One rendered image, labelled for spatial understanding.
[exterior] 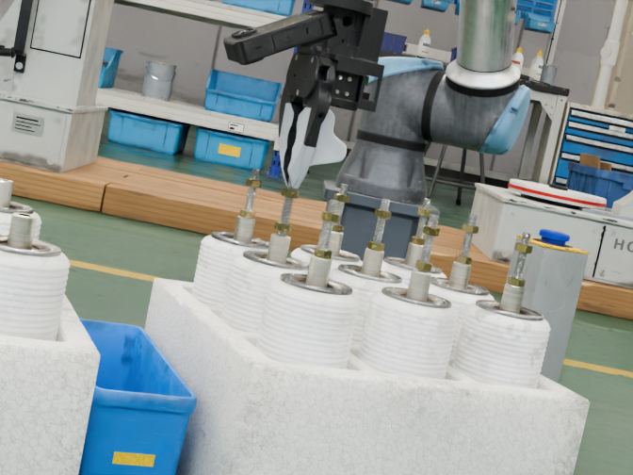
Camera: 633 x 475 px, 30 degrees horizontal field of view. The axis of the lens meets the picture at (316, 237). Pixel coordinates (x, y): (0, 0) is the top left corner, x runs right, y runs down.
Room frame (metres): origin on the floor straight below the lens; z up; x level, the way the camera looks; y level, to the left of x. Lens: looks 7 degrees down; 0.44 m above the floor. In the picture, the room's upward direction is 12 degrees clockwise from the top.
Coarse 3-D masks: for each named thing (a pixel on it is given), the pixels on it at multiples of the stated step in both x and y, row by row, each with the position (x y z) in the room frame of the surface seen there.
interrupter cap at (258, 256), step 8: (248, 256) 1.28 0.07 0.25; (256, 256) 1.29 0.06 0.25; (264, 256) 1.31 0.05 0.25; (288, 256) 1.33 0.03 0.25; (264, 264) 1.27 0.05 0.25; (272, 264) 1.26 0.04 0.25; (280, 264) 1.26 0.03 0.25; (288, 264) 1.28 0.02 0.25; (296, 264) 1.30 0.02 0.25; (304, 264) 1.31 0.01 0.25
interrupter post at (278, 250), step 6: (276, 234) 1.31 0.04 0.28; (270, 240) 1.30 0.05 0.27; (276, 240) 1.29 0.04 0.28; (282, 240) 1.29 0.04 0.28; (288, 240) 1.30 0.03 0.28; (270, 246) 1.29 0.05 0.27; (276, 246) 1.29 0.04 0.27; (282, 246) 1.29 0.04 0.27; (288, 246) 1.30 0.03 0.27; (270, 252) 1.29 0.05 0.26; (276, 252) 1.29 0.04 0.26; (282, 252) 1.29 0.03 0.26; (270, 258) 1.29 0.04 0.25; (276, 258) 1.29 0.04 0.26; (282, 258) 1.29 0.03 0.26
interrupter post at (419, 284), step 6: (414, 270) 1.24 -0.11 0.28; (414, 276) 1.23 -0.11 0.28; (420, 276) 1.23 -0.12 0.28; (426, 276) 1.23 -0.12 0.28; (414, 282) 1.23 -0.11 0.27; (420, 282) 1.23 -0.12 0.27; (426, 282) 1.23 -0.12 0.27; (408, 288) 1.24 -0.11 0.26; (414, 288) 1.23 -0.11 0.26; (420, 288) 1.23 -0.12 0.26; (426, 288) 1.23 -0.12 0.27; (408, 294) 1.24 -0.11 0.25; (414, 294) 1.23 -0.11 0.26; (420, 294) 1.23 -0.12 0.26; (426, 294) 1.24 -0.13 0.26; (420, 300) 1.23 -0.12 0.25; (426, 300) 1.24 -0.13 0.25
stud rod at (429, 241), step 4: (432, 216) 1.24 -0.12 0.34; (436, 216) 1.24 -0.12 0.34; (432, 220) 1.24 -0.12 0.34; (436, 220) 1.24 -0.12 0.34; (432, 224) 1.24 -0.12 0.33; (436, 224) 1.24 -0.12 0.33; (428, 236) 1.24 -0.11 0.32; (432, 236) 1.24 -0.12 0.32; (424, 240) 1.24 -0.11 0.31; (428, 240) 1.24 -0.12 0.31; (432, 240) 1.24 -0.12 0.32; (424, 244) 1.24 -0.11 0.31; (428, 244) 1.24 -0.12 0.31; (432, 244) 1.24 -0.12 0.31; (424, 248) 1.24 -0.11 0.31; (428, 248) 1.24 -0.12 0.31; (424, 252) 1.24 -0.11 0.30; (428, 252) 1.24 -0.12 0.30; (424, 256) 1.24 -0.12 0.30; (428, 256) 1.24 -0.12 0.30; (424, 260) 1.24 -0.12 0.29; (428, 260) 1.24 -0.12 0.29; (424, 272) 1.24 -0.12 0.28
